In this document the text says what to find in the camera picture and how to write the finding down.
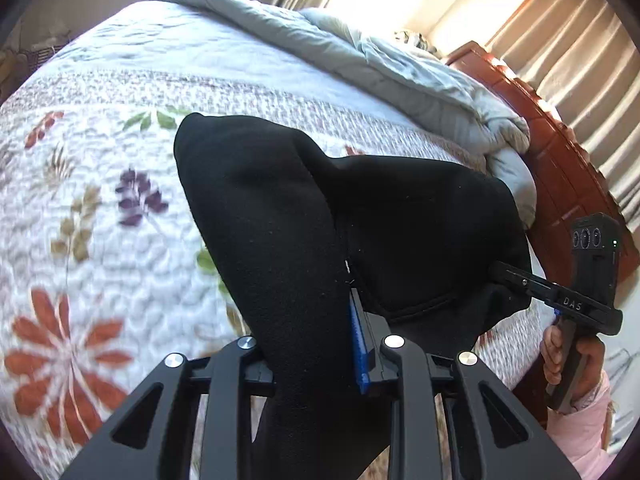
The black pants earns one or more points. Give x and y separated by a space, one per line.
310 220

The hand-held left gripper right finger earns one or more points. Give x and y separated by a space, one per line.
358 350

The patterned pillow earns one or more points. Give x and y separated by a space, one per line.
414 41

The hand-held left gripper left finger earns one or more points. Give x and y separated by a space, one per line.
245 356

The person's right hand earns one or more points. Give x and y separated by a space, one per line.
590 365

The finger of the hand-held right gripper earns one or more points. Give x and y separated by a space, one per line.
520 280

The floral quilted bedspread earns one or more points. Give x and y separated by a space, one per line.
100 200

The person's right forearm pink sleeve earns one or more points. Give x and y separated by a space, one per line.
582 435

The grey comforter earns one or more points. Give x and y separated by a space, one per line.
400 75

